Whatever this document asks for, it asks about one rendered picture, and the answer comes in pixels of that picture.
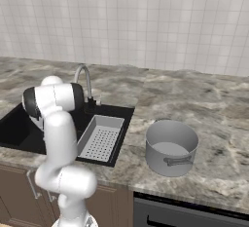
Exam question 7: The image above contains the grey perforated sink tray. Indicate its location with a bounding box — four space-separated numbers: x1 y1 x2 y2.
76 114 125 163

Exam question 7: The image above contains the grey metal pot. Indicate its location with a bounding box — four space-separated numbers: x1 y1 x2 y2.
145 119 199 178

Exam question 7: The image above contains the black kitchen sink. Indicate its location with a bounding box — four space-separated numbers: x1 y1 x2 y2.
0 100 136 169

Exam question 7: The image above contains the grey curved tap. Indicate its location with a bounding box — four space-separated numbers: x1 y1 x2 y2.
74 63 102 109

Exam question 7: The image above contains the brown cupboard door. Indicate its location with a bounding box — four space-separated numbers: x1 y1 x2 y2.
46 183 134 227
0 163 50 227

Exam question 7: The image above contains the grey dishwasher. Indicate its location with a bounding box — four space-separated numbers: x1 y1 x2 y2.
132 191 249 227

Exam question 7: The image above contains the silver cupboard handle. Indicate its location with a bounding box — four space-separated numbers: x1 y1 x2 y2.
47 190 58 204
26 170 42 201

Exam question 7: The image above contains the black dishwasher handle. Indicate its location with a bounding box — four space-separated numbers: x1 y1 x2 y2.
146 214 183 227

